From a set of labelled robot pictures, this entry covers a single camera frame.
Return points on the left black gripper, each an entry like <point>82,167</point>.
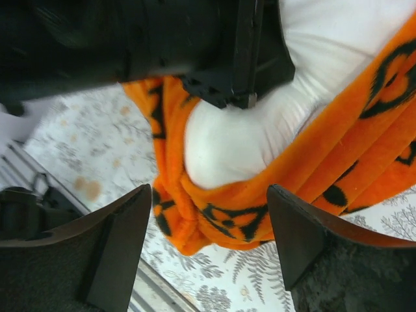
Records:
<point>50,48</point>

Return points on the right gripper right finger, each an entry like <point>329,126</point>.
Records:
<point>329,264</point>

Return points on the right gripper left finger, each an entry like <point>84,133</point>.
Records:
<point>54,259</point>

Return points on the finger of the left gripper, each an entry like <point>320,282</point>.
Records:
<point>251,57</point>

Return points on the white pillow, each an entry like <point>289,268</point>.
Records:
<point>330,43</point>

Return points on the orange patterned pillowcase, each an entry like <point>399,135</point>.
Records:
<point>358,152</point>

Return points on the floral table mat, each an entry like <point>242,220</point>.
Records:
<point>98,145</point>

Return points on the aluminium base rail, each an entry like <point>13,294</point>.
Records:
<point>150,291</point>

